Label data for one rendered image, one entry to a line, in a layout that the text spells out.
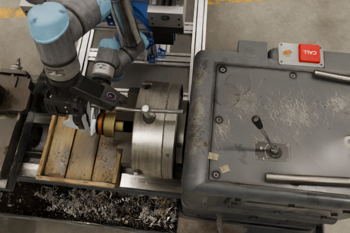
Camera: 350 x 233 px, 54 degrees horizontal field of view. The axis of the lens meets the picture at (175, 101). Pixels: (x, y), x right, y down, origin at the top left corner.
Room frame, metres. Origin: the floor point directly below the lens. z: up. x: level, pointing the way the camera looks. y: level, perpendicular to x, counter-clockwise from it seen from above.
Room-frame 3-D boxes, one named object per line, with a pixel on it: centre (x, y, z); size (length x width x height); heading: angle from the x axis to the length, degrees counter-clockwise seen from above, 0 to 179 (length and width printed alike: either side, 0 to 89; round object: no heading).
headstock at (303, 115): (0.32, -0.33, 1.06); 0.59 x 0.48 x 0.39; 80
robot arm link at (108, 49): (0.68, 0.24, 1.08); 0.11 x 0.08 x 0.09; 169
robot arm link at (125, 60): (0.69, 0.22, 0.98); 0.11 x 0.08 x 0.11; 137
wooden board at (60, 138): (0.43, 0.35, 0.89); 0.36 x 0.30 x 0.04; 170
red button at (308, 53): (0.52, -0.41, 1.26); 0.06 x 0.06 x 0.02; 80
